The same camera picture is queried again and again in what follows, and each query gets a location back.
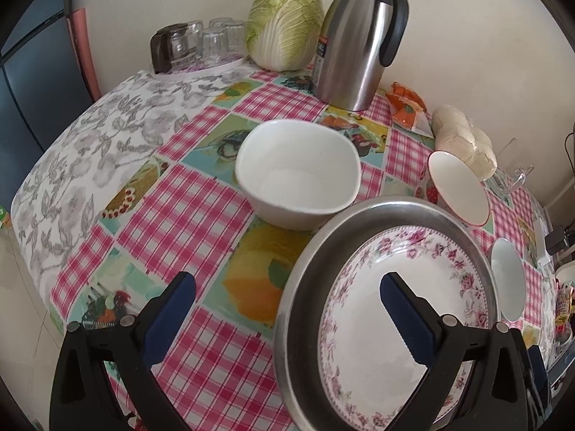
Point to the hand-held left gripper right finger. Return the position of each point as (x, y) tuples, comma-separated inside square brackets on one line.
[(404, 318)]

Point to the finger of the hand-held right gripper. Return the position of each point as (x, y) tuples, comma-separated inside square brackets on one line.
[(537, 368)]

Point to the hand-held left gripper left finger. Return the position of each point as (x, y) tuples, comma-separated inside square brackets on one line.
[(170, 318)]

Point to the round pink floral plate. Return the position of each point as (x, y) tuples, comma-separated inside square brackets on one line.
[(359, 323)]

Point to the small white floral bowl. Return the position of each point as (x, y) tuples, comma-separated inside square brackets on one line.
[(507, 278)]

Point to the large stainless steel basin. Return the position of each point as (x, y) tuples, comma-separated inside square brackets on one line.
[(305, 323)]

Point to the strawberry print bowl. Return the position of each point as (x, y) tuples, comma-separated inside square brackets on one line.
[(458, 188)]

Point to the white square bowl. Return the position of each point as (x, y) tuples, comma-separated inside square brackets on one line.
[(296, 188)]

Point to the colourful candy tube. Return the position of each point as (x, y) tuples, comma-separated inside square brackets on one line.
[(562, 305)]

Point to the pink checked tablecloth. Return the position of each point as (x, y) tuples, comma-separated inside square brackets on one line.
[(188, 215)]

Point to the white power strip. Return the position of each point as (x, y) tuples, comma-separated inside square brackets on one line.
[(541, 244)]

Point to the black charger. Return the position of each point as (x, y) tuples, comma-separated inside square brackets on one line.
[(557, 240)]

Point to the clear glass mug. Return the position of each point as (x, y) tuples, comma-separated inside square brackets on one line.
[(512, 170)]

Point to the bag of steamed buns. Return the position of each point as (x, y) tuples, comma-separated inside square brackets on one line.
[(462, 143)]

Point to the green printed carton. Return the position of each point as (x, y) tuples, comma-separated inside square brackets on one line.
[(5, 217)]

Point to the orange snack packet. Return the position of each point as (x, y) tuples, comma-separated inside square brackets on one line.
[(406, 110)]

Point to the clear drinking glass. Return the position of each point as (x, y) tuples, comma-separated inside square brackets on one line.
[(218, 22), (234, 38), (214, 45)]

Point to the stainless steel thermos jug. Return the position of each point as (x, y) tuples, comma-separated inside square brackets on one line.
[(355, 45)]

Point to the pink rolled mat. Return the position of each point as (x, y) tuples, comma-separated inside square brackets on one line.
[(85, 49)]

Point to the dark blue cabinet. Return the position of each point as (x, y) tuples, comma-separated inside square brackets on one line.
[(36, 63)]

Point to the napa cabbage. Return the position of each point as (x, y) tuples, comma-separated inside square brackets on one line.
[(283, 22)]

